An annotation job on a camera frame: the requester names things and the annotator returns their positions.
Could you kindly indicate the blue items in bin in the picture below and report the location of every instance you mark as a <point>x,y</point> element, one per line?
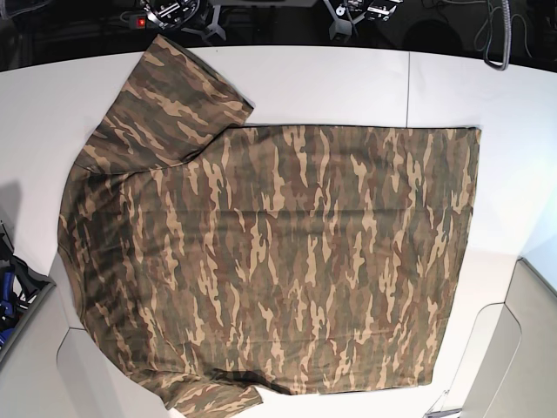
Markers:
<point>9,317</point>

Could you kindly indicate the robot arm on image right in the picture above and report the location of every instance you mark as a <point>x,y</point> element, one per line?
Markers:
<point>347,14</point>

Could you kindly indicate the black power strip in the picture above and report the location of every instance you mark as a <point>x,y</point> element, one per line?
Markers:
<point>134,20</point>

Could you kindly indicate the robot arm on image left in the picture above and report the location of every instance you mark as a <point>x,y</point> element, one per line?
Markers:
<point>196,17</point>

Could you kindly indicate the grey side cabinet right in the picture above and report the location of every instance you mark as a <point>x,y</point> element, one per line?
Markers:
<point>517,377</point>

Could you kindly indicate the camouflage T-shirt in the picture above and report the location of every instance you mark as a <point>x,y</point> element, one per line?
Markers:
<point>208,258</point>

